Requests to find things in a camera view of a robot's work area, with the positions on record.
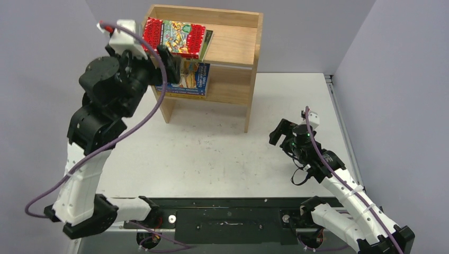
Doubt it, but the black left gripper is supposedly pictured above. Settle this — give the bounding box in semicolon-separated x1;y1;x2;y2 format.
111;42;183;116

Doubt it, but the blue 91-storey treehouse book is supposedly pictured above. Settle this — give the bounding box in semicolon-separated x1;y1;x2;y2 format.
166;60;211;98

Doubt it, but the red treehouse book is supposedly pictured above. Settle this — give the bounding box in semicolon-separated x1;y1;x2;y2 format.
143;17;206;60

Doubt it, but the animal farm book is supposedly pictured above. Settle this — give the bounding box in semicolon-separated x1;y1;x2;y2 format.
199;30;213;62

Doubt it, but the yellow 130-storey treehouse book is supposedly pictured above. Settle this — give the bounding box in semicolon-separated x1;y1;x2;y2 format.
165;93;206;100

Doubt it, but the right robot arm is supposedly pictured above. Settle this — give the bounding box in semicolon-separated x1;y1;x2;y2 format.
269;119;415;253

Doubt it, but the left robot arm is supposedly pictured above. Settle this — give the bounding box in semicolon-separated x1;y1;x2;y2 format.
44;46;182;240

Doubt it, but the wooden shelf unit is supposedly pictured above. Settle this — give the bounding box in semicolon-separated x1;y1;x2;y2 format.
142;4;263;132

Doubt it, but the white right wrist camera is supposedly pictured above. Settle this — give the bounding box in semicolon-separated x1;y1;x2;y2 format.
300;110;320;130

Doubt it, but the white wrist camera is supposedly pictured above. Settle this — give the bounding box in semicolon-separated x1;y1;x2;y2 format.
109;19;148;60
300;110;320;130

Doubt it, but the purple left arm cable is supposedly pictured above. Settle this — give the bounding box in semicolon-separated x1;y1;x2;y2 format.
24;21;196;253

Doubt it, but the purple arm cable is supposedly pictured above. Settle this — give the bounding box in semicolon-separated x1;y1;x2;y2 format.
304;106;405;254
24;21;196;253

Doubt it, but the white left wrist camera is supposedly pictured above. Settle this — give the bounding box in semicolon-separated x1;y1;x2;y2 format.
109;19;148;60

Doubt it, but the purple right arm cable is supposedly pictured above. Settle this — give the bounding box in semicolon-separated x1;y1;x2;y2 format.
304;106;405;254

